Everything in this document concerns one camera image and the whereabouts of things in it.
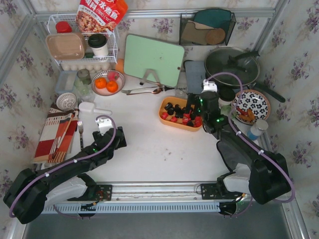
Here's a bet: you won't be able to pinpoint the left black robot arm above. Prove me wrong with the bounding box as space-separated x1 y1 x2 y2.
3 126 127 224

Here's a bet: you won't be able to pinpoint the right camera mount white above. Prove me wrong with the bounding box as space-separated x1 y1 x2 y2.
202 79 218 93

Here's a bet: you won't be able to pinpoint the orange tangerine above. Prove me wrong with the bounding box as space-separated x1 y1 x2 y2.
95 77 107 89
106 81 119 93

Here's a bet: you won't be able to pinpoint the glass pan lid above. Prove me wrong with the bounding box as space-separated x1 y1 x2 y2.
204 47 260 86

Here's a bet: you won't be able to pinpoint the green cutting board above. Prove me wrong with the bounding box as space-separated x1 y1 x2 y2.
124 34 185 88

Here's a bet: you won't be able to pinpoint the clear bottle blue label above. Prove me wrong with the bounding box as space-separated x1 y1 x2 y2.
247 119 269 140

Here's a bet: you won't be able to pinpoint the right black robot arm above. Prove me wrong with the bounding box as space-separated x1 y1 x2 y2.
186 91 296 205

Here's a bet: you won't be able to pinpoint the black capsule numbered four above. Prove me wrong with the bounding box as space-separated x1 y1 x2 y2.
175 111 183 119

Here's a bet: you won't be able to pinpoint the camera mount white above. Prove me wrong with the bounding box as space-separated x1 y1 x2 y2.
202 79 218 93
95 116 113 135

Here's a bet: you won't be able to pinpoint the wooden chopsticks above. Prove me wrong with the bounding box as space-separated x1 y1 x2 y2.
49 111 74 160

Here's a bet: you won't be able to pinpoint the grey induction cooker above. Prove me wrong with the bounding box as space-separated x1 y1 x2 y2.
183 60 206 95

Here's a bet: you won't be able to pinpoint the fried food pieces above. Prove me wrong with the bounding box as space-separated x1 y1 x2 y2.
236 107 255 122

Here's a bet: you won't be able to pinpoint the left camera mount white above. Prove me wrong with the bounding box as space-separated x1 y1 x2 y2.
95 116 113 135

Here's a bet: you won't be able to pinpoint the white round strainer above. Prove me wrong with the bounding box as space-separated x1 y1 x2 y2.
56 93 77 111

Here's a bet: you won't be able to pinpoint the purple cable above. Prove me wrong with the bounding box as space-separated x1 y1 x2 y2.
205 72 297 204
8 115 117 220

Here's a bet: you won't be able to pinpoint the pale green glass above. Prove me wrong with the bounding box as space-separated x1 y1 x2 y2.
74 79 95 103

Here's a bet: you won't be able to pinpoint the flower patterned plate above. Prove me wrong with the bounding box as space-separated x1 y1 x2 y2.
231 90 271 125

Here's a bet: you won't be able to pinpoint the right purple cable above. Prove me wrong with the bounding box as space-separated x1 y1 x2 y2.
205 72 297 204

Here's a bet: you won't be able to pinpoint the copper spoon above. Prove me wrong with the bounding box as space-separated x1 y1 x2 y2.
127 88 162 96

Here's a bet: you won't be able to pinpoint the orange plastic storage basket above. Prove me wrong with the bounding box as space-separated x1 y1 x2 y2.
158 97 202 132

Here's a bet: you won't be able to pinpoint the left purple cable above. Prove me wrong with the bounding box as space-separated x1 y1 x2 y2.
8 115 117 220

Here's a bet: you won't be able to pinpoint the pink fruit bowl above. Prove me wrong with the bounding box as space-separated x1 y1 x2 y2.
91 70 125 96

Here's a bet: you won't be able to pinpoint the red striped cloth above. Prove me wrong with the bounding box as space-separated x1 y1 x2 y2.
33 104 79 163

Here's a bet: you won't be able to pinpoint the jar with black lid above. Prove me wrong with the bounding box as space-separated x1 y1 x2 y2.
218 87 236 107

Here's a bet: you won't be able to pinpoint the metal cutting board stand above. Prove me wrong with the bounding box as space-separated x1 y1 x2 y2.
140 69 162 87

